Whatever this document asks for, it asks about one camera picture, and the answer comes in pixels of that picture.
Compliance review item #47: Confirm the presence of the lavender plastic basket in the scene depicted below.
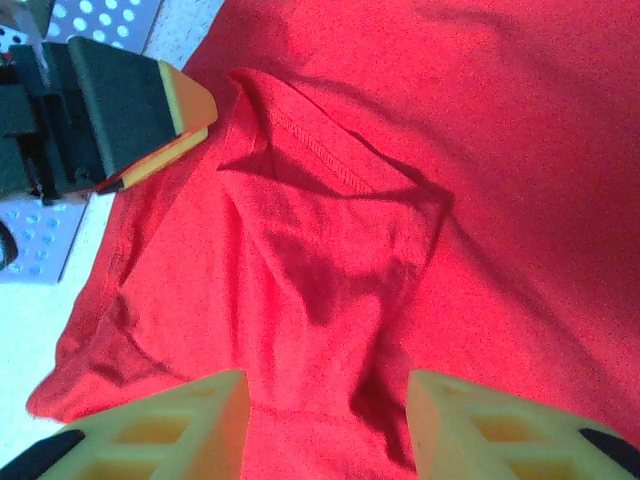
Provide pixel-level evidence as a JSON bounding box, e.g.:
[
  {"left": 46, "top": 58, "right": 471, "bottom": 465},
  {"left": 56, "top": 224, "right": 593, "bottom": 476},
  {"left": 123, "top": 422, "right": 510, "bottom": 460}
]
[{"left": 0, "top": 0, "right": 166, "bottom": 286}]

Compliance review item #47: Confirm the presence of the red t-shirt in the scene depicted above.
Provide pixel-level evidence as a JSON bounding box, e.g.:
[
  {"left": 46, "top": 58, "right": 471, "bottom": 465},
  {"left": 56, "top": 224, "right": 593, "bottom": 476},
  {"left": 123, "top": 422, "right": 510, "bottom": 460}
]
[{"left": 24, "top": 0, "right": 640, "bottom": 480}]

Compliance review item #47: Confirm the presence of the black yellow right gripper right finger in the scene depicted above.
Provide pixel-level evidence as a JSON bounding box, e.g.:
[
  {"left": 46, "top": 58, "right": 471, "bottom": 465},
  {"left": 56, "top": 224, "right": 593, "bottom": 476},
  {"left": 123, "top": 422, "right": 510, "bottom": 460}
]
[{"left": 407, "top": 369, "right": 640, "bottom": 480}]

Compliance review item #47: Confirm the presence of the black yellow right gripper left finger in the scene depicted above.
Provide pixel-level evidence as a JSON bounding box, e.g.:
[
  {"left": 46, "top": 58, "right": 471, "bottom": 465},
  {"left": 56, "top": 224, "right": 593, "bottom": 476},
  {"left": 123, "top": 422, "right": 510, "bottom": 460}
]
[{"left": 0, "top": 369, "right": 250, "bottom": 480}]

